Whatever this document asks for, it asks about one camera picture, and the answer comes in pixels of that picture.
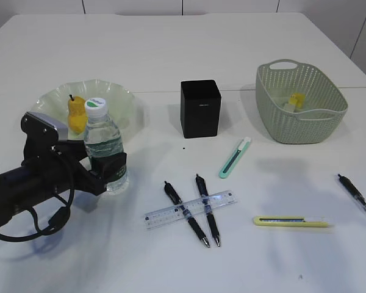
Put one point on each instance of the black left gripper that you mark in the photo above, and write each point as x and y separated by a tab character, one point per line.
54	167

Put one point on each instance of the clear plastic water bottle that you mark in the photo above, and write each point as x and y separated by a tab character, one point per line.
102	139

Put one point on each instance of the yellow pear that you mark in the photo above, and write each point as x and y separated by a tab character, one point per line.
77	116

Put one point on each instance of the teal utility knife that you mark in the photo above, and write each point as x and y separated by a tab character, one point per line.
234	158

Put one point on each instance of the yellow utility knife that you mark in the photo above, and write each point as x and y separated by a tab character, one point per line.
284	221

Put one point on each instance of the yellow waste paper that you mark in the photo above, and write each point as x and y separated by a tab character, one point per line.
295	103

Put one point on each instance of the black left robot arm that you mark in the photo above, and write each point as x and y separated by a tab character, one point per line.
13	200

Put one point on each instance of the green wavy glass plate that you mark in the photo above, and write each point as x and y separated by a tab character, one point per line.
120	101

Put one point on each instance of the black gel pen left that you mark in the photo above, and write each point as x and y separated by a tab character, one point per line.
175	198

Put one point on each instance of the black gel pen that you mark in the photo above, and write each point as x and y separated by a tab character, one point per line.
175	198
202	189
353	191

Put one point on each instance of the clear plastic ruler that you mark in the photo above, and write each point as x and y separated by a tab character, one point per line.
175	213

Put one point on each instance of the black gel pen middle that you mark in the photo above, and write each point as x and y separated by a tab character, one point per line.
202	189

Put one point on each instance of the black square pen holder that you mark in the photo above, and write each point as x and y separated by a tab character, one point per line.
200	108

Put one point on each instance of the green perforated plastic basket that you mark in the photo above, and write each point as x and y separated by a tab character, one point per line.
323	110

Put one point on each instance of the black gel pen right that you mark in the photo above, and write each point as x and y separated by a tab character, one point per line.
353	191

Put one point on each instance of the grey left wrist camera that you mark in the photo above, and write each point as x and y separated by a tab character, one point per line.
45	123

